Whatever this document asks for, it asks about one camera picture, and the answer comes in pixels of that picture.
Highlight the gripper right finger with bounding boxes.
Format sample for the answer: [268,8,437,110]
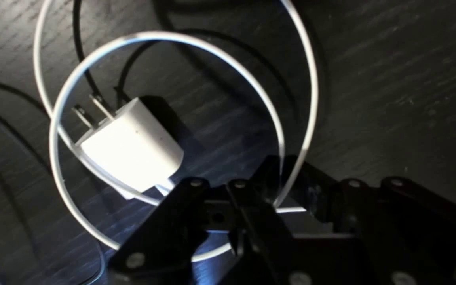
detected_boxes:
[287,158,456,285]

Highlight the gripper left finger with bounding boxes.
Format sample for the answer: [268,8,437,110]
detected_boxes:
[108,156,304,285]

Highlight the white charger plug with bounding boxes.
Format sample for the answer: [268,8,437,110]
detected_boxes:
[72,94,185,200]

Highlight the white charger cable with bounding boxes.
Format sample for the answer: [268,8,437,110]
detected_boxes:
[33,0,319,285]

